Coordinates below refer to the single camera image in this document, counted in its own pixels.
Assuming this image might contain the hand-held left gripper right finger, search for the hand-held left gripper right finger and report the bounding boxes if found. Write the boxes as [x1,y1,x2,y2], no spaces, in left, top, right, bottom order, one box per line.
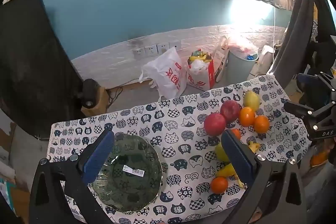
[220,130,307,224]

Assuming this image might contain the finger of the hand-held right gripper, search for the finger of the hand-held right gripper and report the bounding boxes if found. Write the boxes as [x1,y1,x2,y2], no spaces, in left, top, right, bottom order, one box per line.
[283,101,319,119]
[297,72,336,106]

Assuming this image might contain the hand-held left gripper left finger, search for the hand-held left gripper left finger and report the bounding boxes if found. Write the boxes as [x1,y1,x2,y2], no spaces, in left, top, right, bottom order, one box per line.
[29,129,116,224]

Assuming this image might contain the yellow banana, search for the yellow banana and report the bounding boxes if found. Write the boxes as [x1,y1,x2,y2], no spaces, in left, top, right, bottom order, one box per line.
[215,141,261,190]

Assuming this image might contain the red apple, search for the red apple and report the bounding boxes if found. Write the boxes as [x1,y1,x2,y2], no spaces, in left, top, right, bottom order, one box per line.
[203,113,227,136]
[220,100,241,123]

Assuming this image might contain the green glass plate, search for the green glass plate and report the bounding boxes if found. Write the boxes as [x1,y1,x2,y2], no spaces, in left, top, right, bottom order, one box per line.
[89,133,164,212]

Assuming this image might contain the orange packet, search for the orange packet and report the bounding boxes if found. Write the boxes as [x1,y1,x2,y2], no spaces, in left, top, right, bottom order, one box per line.
[311,152,328,167]

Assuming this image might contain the white kettle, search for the white kettle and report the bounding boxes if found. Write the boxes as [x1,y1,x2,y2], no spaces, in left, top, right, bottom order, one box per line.
[249,45,276,77]

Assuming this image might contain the grey clothes on chair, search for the grey clothes on chair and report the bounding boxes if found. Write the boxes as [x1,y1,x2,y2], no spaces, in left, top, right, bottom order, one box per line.
[266,0,336,75]

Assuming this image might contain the cat print tablecloth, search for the cat print tablecloth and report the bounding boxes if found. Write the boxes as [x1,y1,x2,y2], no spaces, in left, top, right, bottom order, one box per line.
[47,74,311,224]

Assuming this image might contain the black speaker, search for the black speaker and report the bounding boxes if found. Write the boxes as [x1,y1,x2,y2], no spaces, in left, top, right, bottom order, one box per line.
[79,79,101,109]

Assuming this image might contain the light blue trash bin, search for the light blue trash bin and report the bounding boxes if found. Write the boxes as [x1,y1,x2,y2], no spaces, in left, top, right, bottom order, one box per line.
[226,52,259,85]

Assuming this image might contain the pink plastic bin liner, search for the pink plastic bin liner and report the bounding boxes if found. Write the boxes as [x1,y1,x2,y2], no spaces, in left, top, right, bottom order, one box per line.
[226,35,259,56]

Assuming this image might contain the red paper bag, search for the red paper bag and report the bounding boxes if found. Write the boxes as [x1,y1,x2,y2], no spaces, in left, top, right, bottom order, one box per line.
[186,49,216,90]

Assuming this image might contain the blue white box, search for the blue white box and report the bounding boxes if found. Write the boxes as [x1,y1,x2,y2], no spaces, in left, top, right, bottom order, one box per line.
[0,178,16,214]

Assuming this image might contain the white plastic bag red print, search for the white plastic bag red print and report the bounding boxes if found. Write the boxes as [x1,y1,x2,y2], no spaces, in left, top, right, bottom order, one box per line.
[139,47,187,98]

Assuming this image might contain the black panel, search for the black panel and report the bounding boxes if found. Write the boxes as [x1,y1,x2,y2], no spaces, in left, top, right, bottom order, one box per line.
[0,0,84,138]

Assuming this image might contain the white cable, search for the white cable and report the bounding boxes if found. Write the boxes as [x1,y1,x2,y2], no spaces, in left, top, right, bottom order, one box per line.
[272,7,277,46]

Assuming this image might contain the black cable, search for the black cable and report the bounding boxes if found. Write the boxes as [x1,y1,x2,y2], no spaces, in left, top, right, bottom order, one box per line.
[105,78,153,106]

